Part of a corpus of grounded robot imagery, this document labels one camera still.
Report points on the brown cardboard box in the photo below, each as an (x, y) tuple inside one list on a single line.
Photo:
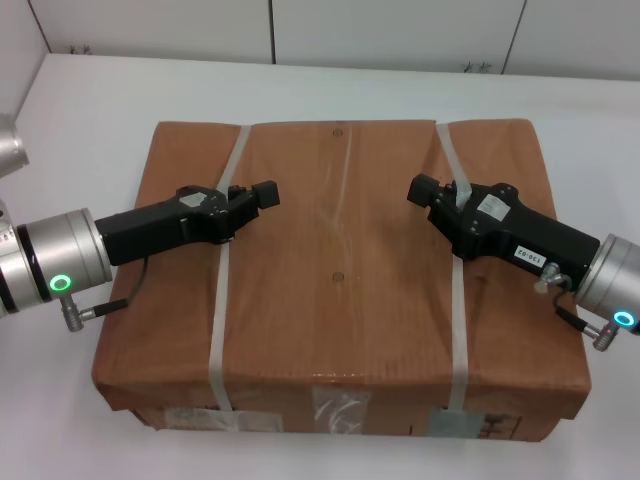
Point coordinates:
[(340, 240)]

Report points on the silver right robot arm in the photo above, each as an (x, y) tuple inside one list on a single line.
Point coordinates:
[(612, 280)]

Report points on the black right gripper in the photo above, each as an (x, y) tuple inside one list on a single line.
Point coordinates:
[(525, 235)]

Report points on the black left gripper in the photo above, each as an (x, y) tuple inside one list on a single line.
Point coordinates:
[(150, 230)]

